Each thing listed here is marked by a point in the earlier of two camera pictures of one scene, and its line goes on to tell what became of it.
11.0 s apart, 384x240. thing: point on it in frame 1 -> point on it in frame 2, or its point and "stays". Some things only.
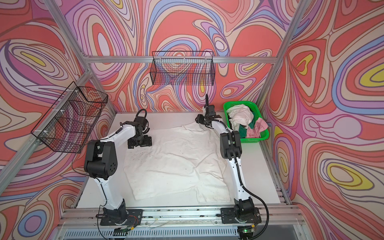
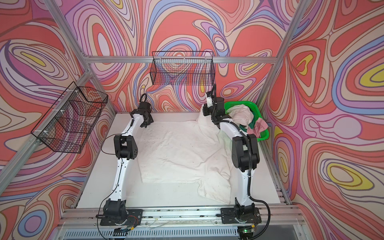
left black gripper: [148, 142] -> [151, 121]
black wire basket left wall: [68, 125] stays
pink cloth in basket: [260, 125] stays
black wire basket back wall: [180, 68] stays
